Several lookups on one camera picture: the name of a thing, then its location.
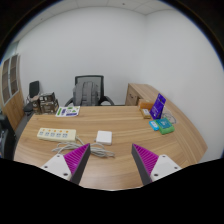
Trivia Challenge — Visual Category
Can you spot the green box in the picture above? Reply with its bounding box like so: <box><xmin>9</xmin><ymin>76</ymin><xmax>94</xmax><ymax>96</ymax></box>
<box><xmin>158</xmin><ymin>121</ymin><xmax>176</xmax><ymax>136</ymax></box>

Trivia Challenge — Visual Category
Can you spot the black seat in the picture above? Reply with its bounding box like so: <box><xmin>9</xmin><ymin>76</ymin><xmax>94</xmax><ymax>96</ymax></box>
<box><xmin>0</xmin><ymin>111</ymin><xmax>16</xmax><ymax>159</ymax></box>

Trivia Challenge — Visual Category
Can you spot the printed paper sheet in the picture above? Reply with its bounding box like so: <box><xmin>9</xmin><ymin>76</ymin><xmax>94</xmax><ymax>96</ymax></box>
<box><xmin>55</xmin><ymin>105</ymin><xmax>81</xmax><ymax>118</ymax></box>

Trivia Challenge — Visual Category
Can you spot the wooden side cabinet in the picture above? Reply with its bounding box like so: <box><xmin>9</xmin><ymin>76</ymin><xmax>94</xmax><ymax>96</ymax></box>
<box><xmin>124</xmin><ymin>83</ymin><xmax>161</xmax><ymax>107</ymax></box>

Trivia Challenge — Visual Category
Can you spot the cream power strip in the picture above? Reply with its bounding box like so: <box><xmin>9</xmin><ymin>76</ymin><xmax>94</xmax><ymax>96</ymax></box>
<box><xmin>36</xmin><ymin>127</ymin><xmax>78</xmax><ymax>142</ymax></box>

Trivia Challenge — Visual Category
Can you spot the teal box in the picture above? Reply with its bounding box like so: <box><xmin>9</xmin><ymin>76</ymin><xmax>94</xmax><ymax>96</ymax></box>
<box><xmin>155</xmin><ymin>118</ymin><xmax>173</xmax><ymax>130</ymax></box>

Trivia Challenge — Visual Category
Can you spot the black mesh office chair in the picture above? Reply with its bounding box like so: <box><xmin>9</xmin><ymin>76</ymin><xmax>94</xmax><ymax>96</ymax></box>
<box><xmin>64</xmin><ymin>75</ymin><xmax>115</xmax><ymax>107</ymax></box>

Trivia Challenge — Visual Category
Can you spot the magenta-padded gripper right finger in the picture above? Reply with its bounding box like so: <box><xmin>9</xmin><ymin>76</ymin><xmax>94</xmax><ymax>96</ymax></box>
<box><xmin>130</xmin><ymin>143</ymin><xmax>183</xmax><ymax>186</ymax></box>

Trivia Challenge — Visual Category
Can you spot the wooden shelf cabinet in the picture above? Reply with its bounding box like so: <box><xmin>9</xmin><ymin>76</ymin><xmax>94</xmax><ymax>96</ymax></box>
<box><xmin>0</xmin><ymin>54</ymin><xmax>26</xmax><ymax>131</ymax></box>

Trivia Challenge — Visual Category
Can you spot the white charger block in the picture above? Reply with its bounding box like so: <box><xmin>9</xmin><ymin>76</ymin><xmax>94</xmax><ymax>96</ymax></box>
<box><xmin>95</xmin><ymin>130</ymin><xmax>113</xmax><ymax>146</ymax></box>

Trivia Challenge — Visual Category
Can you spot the flat yellow box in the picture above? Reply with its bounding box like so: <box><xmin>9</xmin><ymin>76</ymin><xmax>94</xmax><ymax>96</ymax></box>
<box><xmin>139</xmin><ymin>108</ymin><xmax>153</xmax><ymax>120</ymax></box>

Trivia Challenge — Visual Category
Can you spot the brown cardboard box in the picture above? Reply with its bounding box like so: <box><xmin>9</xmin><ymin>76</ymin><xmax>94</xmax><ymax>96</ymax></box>
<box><xmin>32</xmin><ymin>96</ymin><xmax>43</xmax><ymax>115</ymax></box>

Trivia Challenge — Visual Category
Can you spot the purple pouch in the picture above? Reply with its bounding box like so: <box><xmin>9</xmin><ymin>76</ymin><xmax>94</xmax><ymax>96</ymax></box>
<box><xmin>149</xmin><ymin>93</ymin><xmax>167</xmax><ymax>121</ymax></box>

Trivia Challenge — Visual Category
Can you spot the small dark cardboard box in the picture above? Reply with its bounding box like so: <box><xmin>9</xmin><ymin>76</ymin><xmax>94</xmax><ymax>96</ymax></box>
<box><xmin>39</xmin><ymin>92</ymin><xmax>56</xmax><ymax>104</ymax></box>

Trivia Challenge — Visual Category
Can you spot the small blue box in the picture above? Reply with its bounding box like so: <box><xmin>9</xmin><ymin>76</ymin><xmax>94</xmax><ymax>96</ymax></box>
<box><xmin>148</xmin><ymin>119</ymin><xmax>160</xmax><ymax>132</ymax></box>

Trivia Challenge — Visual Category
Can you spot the orange box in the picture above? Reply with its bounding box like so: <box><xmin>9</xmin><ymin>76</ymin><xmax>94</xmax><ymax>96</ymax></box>
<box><xmin>138</xmin><ymin>99</ymin><xmax>155</xmax><ymax>112</ymax></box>

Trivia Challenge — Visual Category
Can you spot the grey backpack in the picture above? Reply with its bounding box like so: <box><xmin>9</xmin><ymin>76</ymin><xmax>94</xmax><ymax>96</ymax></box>
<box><xmin>72</xmin><ymin>80</ymin><xmax>100</xmax><ymax>107</ymax></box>

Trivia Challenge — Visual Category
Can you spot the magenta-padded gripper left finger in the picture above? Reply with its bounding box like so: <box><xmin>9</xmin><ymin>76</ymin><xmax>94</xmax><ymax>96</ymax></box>
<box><xmin>42</xmin><ymin>143</ymin><xmax>92</xmax><ymax>186</ymax></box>

